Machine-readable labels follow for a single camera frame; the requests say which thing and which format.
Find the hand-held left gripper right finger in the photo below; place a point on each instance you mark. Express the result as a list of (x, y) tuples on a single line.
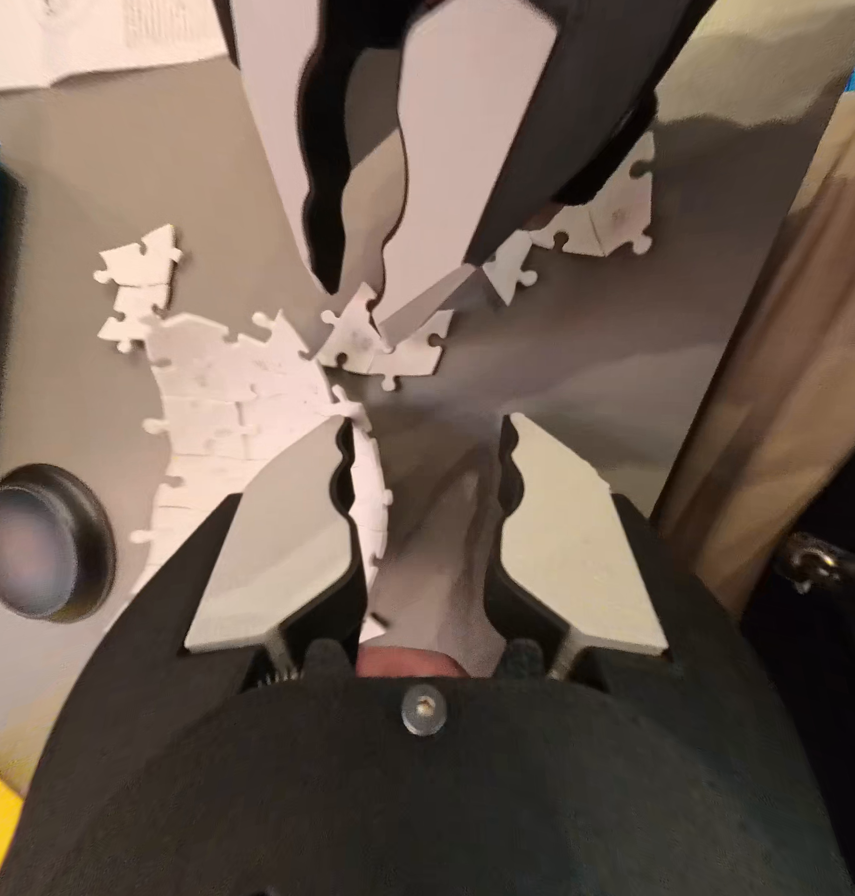
[(581, 560)]

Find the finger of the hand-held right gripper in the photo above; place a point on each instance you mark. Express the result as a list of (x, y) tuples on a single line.
[(273, 91), (462, 126)]

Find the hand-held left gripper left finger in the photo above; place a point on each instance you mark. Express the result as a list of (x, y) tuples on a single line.
[(280, 553)]

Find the partly built white puzzle ball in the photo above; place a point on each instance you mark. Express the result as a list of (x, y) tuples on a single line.
[(224, 392)]

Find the two-piece joined puzzle segment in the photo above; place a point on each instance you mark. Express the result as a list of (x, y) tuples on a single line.
[(140, 280)]

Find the white printed instruction leaflet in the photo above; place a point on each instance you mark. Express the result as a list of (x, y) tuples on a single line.
[(84, 35)]

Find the metal badge clip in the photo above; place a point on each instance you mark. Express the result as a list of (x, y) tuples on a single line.
[(812, 563)]

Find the black round cup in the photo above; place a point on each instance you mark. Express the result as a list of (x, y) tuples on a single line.
[(35, 546)]

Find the beige trousers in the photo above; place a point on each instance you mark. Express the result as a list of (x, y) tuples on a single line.
[(784, 350)]

